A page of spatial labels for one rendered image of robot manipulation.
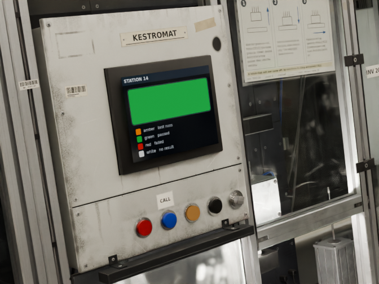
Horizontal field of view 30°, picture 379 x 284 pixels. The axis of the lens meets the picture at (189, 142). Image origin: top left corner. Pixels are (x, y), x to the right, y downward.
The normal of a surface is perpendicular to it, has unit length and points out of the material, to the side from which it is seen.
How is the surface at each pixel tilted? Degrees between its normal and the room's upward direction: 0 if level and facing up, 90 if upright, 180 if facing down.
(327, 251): 90
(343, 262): 90
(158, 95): 90
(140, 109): 90
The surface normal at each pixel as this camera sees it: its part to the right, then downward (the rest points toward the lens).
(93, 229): 0.62, 0.01
